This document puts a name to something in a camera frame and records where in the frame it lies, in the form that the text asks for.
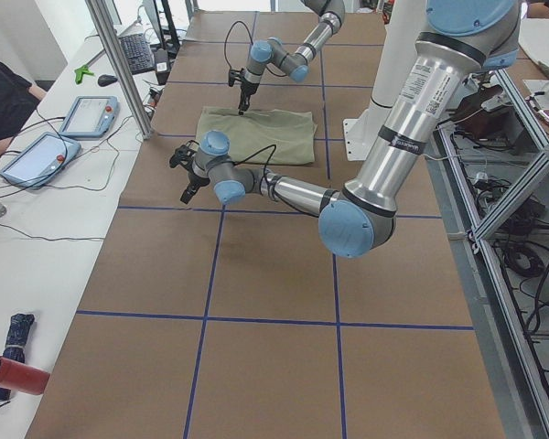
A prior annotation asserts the black computer mouse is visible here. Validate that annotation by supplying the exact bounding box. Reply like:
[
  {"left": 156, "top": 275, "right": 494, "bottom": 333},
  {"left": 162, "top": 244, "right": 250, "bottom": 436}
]
[{"left": 97, "top": 74, "right": 118, "bottom": 87}]

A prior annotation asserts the green long-sleeve shirt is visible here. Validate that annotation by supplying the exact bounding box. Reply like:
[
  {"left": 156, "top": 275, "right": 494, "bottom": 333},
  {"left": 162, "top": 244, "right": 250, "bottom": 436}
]
[{"left": 196, "top": 106, "right": 317, "bottom": 166}]

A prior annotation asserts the green plastic clamp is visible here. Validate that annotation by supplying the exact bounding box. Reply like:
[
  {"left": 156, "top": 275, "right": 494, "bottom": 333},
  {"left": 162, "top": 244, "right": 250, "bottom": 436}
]
[{"left": 74, "top": 64, "right": 94, "bottom": 85}]

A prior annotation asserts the far blue teach pendant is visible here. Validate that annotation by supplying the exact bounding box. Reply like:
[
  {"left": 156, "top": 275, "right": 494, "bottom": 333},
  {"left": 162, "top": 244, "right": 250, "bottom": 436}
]
[{"left": 59, "top": 96, "right": 119, "bottom": 140}]

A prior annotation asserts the aluminium side frame rail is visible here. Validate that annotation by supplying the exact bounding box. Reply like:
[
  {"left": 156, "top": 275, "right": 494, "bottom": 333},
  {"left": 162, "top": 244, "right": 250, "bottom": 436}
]
[{"left": 434, "top": 68, "right": 549, "bottom": 439}]

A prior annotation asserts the near blue teach pendant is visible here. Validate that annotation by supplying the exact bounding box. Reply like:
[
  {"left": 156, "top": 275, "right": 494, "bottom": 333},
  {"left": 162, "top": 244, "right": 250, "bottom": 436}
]
[{"left": 0, "top": 133, "right": 81, "bottom": 187}]

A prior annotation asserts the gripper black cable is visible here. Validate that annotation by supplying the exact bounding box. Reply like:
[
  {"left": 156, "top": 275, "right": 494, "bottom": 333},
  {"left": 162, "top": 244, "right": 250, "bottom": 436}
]
[
  {"left": 168, "top": 140, "right": 278, "bottom": 198},
  {"left": 222, "top": 20, "right": 257, "bottom": 88}
]

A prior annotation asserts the black power adapter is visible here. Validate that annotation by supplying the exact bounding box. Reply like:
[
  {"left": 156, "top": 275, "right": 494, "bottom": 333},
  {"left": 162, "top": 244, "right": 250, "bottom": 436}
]
[{"left": 153, "top": 48, "right": 170, "bottom": 85}]

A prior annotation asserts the black keyboard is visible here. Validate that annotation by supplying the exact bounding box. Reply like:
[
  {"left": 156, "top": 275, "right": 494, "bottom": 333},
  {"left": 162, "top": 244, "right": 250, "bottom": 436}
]
[{"left": 119, "top": 34, "right": 155, "bottom": 74}]

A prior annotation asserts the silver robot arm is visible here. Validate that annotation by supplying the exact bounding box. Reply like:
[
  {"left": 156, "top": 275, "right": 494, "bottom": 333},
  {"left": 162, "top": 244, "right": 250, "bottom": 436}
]
[
  {"left": 229, "top": 0, "right": 345, "bottom": 115},
  {"left": 169, "top": 1, "right": 522, "bottom": 258}
]

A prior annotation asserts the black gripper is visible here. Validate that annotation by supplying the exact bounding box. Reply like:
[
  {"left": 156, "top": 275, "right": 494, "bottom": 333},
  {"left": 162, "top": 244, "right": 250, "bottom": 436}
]
[
  {"left": 238, "top": 78, "right": 258, "bottom": 114},
  {"left": 180, "top": 162, "right": 210, "bottom": 204}
]

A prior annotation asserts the red cylindrical bottle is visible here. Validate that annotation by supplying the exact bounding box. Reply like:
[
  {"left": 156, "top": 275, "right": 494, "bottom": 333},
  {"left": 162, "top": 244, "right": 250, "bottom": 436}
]
[{"left": 0, "top": 356, "right": 50, "bottom": 395}]

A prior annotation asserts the blue teach pendant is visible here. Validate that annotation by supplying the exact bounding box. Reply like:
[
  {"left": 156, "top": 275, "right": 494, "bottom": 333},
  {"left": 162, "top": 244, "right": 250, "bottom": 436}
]
[
  {"left": 59, "top": 96, "right": 119, "bottom": 140},
  {"left": 0, "top": 133, "right": 81, "bottom": 187}
]

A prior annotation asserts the folded dark blue umbrella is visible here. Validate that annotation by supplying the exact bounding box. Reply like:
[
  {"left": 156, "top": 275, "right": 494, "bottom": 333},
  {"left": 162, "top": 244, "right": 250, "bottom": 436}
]
[{"left": 0, "top": 313, "right": 35, "bottom": 402}]

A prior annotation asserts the aluminium frame post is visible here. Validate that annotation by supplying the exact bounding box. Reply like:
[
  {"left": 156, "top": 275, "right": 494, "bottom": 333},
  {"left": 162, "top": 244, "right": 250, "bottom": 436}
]
[{"left": 85, "top": 0, "right": 153, "bottom": 140}]

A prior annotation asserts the person in black shirt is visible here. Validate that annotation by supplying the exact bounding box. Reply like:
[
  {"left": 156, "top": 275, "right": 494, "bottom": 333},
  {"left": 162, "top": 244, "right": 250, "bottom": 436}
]
[{"left": 0, "top": 61, "right": 47, "bottom": 156}]

